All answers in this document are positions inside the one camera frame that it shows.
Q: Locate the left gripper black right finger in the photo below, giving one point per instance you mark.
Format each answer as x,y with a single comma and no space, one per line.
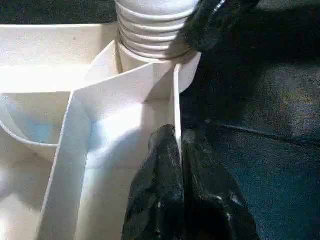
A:
215,200

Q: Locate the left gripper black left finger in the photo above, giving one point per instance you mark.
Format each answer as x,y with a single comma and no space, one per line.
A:
155,195

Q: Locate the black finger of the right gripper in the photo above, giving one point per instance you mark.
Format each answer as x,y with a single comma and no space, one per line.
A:
215,22

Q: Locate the white plastic table leg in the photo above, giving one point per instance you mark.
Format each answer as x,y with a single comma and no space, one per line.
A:
150,25

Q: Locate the white plastic table top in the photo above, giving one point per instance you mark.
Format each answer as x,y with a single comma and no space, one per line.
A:
60,100

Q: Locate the black plastic mat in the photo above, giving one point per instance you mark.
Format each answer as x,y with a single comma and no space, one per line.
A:
270,125

